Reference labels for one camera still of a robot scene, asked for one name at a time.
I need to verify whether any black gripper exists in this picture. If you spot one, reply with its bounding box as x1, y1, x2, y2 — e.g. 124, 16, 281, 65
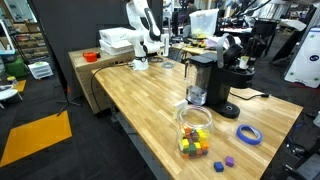
242, 19, 279, 68

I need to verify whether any black single-serve coffee maker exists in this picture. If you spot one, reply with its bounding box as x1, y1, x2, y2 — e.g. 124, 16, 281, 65
184, 33, 256, 120

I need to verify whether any pink cloth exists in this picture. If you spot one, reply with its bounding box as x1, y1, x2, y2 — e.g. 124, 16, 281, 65
205, 35, 242, 51

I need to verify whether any white panel with blue logo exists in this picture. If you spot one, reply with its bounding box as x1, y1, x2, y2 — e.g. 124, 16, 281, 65
283, 25, 320, 90

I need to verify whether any cluttered wooden side table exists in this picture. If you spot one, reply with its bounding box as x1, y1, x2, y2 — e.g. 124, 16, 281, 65
170, 41, 221, 57

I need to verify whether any clear plastic storage bin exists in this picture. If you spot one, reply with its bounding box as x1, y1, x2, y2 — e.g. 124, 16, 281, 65
188, 8, 220, 40

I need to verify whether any person in dark shirt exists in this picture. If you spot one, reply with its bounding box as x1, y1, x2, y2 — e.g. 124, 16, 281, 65
183, 0, 199, 16

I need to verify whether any blue masking tape roll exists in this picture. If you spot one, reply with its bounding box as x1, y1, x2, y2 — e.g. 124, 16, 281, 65
236, 124, 264, 146

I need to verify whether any glass jar of coloured cubes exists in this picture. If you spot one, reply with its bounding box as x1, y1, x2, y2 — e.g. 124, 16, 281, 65
175, 104, 215, 160

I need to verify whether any purple cube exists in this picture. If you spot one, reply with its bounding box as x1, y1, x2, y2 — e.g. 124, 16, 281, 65
224, 155, 235, 168

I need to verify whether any blue cube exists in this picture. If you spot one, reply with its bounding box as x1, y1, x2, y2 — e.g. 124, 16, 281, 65
213, 161, 225, 173

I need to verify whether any white flat cardboard box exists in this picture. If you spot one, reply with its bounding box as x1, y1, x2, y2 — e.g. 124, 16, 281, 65
99, 39, 135, 57
98, 26, 135, 45

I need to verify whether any black backdrop curtain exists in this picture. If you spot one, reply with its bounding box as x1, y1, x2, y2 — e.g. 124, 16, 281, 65
29, 0, 164, 99

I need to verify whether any black tripod stand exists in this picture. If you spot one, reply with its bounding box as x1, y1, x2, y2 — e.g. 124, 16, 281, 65
28, 0, 83, 117

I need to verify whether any white drawer organizer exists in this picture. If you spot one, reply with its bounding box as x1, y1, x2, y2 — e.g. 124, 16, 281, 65
27, 61, 55, 81

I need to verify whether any wooden storage shelf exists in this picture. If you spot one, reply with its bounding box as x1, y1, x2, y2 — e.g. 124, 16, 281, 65
9, 21, 52, 66

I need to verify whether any green storage bin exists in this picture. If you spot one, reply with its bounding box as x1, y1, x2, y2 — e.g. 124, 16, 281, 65
3, 56, 30, 79

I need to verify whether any small jar with yellow lid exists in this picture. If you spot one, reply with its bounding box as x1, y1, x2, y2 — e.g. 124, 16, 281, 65
6, 76, 20, 89

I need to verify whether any white round side table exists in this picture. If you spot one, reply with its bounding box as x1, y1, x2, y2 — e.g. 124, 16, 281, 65
0, 84, 24, 110

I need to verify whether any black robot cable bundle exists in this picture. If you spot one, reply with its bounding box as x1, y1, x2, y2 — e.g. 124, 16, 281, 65
233, 0, 273, 19

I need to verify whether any black coffee maker power cord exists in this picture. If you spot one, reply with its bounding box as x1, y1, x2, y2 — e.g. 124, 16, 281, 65
229, 91, 271, 102

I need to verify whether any grey cable coil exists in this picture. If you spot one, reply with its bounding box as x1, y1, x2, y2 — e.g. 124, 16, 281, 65
161, 60, 176, 70

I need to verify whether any black cable coil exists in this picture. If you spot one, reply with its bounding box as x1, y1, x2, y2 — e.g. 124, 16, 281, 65
147, 55, 165, 65

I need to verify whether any grey metal table frame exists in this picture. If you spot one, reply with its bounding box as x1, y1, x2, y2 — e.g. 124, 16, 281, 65
108, 99, 173, 180

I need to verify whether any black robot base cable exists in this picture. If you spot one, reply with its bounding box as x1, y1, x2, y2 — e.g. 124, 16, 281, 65
90, 61, 135, 117

